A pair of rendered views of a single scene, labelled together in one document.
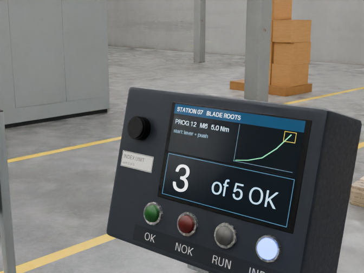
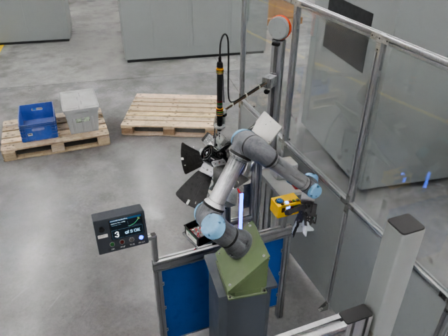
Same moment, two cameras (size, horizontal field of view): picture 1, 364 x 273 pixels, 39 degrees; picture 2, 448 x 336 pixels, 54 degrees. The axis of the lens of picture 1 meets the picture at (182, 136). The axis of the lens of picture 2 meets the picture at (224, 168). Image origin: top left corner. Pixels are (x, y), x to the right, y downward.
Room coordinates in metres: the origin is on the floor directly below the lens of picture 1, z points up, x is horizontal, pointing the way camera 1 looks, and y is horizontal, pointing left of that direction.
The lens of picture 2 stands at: (-0.79, 1.22, 2.67)
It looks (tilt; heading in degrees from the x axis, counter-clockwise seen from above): 32 degrees down; 300
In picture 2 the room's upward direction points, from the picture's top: 1 degrees clockwise
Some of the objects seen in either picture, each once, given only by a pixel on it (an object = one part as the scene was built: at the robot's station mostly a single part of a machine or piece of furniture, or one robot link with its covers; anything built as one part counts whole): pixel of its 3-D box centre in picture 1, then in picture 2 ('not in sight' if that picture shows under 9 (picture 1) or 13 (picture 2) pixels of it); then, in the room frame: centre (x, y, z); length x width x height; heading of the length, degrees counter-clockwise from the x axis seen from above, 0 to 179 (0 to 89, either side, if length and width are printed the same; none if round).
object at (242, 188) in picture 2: not in sight; (249, 191); (0.42, -1.23, 0.73); 0.15 x 0.09 x 0.22; 52
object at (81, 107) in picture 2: not in sight; (81, 111); (3.26, -2.18, 0.31); 0.60 x 0.42 x 0.33; 142
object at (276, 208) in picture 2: not in sight; (285, 206); (-0.02, -0.84, 1.02); 0.16 x 0.10 x 0.11; 52
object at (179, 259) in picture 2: not in sight; (225, 247); (0.22, -0.53, 0.82); 0.90 x 0.04 x 0.08; 52
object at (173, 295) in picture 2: not in sight; (224, 289); (0.22, -0.53, 0.45); 0.82 x 0.02 x 0.66; 52
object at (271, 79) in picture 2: not in sight; (269, 81); (0.42, -1.46, 1.54); 0.10 x 0.07 x 0.09; 87
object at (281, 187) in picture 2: not in sight; (283, 181); (0.20, -1.34, 0.85); 0.36 x 0.24 x 0.03; 142
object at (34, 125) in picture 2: not in sight; (38, 121); (3.57, -1.79, 0.25); 0.60 x 0.41 x 0.22; 142
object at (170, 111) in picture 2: not in sight; (174, 114); (2.54, -3.12, 0.07); 1.20 x 1.00 x 0.15; 29
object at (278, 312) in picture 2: not in sight; (282, 277); (-0.04, -0.87, 0.39); 0.04 x 0.04 x 0.78; 52
